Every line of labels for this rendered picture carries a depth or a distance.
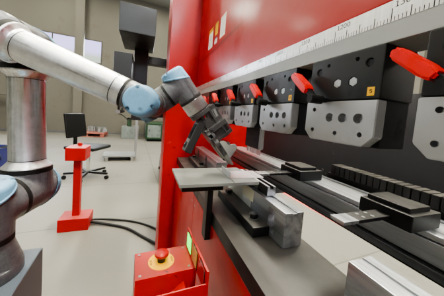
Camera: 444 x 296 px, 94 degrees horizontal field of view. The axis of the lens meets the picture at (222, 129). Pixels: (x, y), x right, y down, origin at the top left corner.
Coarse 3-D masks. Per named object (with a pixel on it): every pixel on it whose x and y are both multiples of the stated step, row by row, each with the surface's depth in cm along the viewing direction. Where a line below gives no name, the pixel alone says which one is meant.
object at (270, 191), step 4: (260, 180) 72; (264, 180) 70; (260, 184) 68; (264, 184) 66; (268, 184) 67; (272, 184) 66; (260, 188) 68; (264, 188) 65; (268, 188) 64; (272, 188) 65; (264, 192) 65; (268, 192) 64; (272, 192) 65
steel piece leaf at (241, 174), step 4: (224, 168) 74; (224, 172) 74; (228, 172) 70; (232, 172) 76; (236, 172) 76; (240, 172) 77; (244, 172) 77; (248, 172) 78; (228, 176) 70; (232, 176) 71; (236, 176) 71; (240, 176) 72; (244, 176) 72; (248, 176) 72; (252, 176) 73
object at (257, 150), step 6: (246, 132) 80; (252, 132) 76; (258, 132) 72; (264, 132) 72; (246, 138) 80; (252, 138) 75; (258, 138) 71; (246, 144) 80; (252, 144) 75; (258, 144) 71; (252, 150) 77; (258, 150) 73
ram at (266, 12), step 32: (224, 0) 104; (256, 0) 72; (288, 0) 55; (320, 0) 44; (352, 0) 37; (384, 0) 32; (256, 32) 71; (288, 32) 54; (384, 32) 32; (416, 32) 28; (224, 64) 99; (288, 64) 54
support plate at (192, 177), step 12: (180, 168) 76; (192, 168) 77; (204, 168) 79; (216, 168) 80; (228, 168) 82; (180, 180) 63; (192, 180) 64; (204, 180) 65; (216, 180) 66; (228, 180) 67; (240, 180) 68; (252, 180) 69
